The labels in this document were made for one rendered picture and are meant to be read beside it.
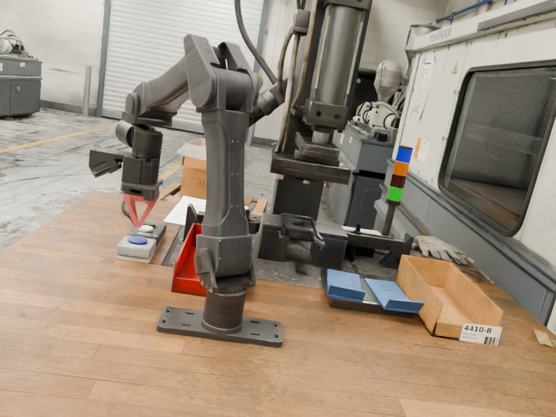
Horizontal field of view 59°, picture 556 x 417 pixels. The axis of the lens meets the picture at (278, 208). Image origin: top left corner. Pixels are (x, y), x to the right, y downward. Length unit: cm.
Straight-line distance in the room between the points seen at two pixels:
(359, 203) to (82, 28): 809
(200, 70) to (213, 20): 967
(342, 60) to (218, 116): 42
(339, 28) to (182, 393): 78
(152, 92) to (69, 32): 1034
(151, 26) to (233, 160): 995
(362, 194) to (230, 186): 356
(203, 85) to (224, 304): 33
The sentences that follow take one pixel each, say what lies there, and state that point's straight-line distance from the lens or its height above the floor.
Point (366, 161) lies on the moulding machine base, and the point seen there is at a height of 79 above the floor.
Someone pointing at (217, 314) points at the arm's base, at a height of 94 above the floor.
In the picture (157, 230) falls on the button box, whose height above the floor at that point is 93.
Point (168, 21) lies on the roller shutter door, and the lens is 1060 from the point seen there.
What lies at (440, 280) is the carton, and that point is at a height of 92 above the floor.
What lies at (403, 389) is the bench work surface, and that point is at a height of 90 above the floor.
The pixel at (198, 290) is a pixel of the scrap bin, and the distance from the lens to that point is 92.
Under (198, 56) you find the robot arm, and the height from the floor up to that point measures 132.
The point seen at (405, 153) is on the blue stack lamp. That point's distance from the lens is 132.
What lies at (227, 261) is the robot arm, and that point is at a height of 103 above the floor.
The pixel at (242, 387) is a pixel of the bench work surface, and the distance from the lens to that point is 70.
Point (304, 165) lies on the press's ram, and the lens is 109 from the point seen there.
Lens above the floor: 130
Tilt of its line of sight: 14 degrees down
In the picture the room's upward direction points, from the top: 10 degrees clockwise
